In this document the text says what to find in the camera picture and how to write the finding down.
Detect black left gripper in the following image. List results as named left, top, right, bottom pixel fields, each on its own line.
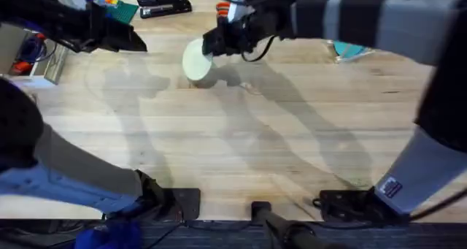
left=71, top=2, right=148, bottom=55

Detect pale green plate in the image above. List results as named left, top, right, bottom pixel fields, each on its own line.
left=182, top=37, right=215, bottom=83

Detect green board with toy blocks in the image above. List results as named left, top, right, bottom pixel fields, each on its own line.
left=80, top=0, right=140, bottom=26

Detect right wrist upright flat plate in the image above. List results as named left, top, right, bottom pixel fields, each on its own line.
left=227, top=0, right=255, bottom=23

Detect black stapler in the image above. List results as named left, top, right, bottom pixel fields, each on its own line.
left=136, top=0, right=193, bottom=20

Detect grey box with tools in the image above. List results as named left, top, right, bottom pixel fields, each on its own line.
left=0, top=22, right=69, bottom=86

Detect teal flat packet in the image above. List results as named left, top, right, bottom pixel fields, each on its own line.
left=329, top=39, right=375, bottom=65

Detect black stand pole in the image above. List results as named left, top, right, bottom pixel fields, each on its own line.
left=250, top=201, right=346, bottom=249

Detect blue cloth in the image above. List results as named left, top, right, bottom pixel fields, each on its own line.
left=74, top=221, right=144, bottom=249

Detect orange handled scissors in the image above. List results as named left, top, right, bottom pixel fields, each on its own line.
left=215, top=1, right=231, bottom=19

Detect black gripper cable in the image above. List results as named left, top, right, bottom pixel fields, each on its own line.
left=240, top=35, right=277, bottom=64

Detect black rail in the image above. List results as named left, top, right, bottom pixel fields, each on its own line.
left=0, top=218, right=467, bottom=249

